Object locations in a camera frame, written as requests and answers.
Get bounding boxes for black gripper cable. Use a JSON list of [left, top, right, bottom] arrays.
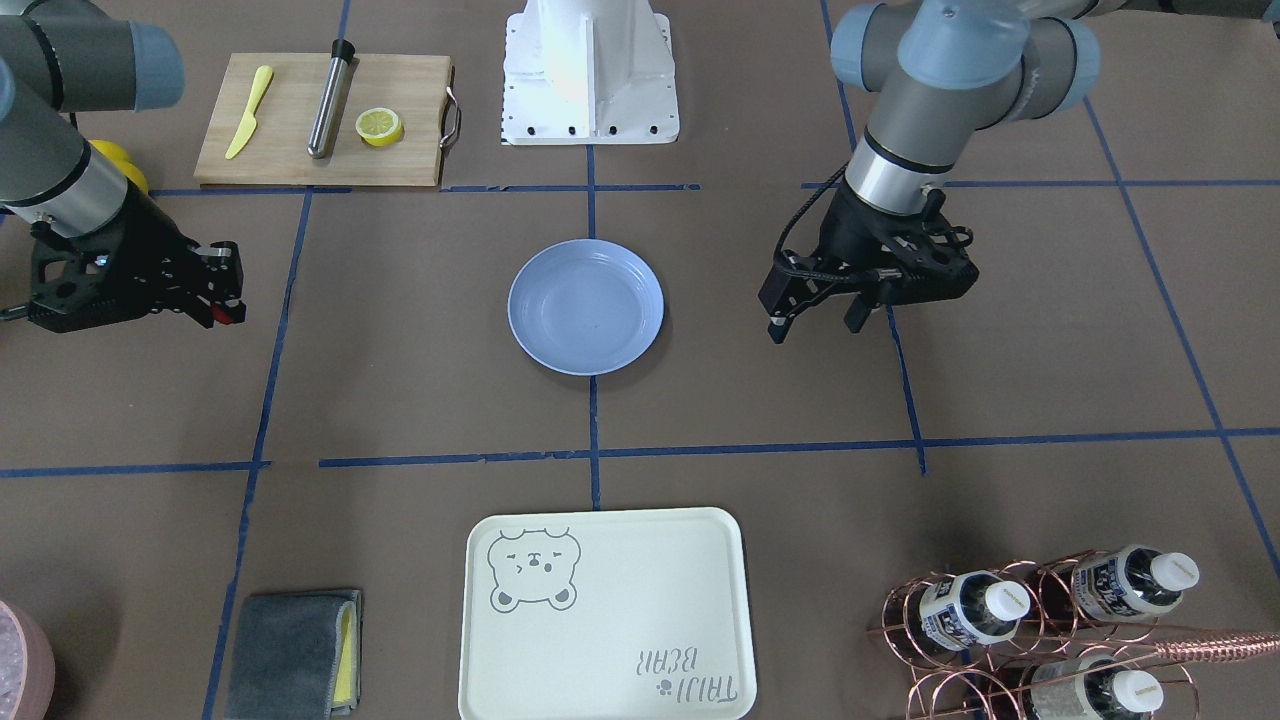
[[774, 190, 851, 291]]

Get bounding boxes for small bottle white cap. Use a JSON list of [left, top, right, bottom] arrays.
[[918, 571, 1032, 652]]

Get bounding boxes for yellow lemon upper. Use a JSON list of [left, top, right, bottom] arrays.
[[90, 138, 150, 195]]

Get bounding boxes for halved lemon slice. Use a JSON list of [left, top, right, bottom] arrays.
[[355, 108, 404, 149]]

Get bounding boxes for yellow plastic knife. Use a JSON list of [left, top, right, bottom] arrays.
[[224, 65, 274, 160]]

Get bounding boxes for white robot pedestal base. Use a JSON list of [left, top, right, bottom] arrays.
[[500, 1, 681, 146]]

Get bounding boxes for cream bear tray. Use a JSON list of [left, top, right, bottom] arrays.
[[458, 507, 758, 719]]

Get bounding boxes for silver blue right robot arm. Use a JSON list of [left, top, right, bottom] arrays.
[[1, 1, 246, 333]]

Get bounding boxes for pink bowl of ice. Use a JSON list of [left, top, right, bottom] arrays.
[[1, 601, 56, 719]]

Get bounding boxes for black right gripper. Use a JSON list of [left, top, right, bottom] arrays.
[[28, 205, 244, 333]]

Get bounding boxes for copper wire bottle rack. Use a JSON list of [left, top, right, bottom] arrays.
[[865, 551, 1277, 719]]

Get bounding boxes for blue plastic plate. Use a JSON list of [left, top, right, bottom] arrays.
[[506, 238, 666, 375]]

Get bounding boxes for grey folded cloth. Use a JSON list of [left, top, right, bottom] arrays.
[[224, 588, 364, 719]]

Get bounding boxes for wooden cutting board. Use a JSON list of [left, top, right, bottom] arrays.
[[193, 53, 454, 188]]

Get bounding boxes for small bottle lower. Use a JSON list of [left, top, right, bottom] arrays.
[[1027, 655, 1165, 719]]

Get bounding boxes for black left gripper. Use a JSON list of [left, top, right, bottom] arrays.
[[758, 184, 980, 345]]

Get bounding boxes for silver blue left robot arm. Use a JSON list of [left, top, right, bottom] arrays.
[[758, 1, 1277, 343]]

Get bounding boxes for steel muddler black tip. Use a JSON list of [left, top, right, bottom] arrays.
[[306, 38, 356, 160]]

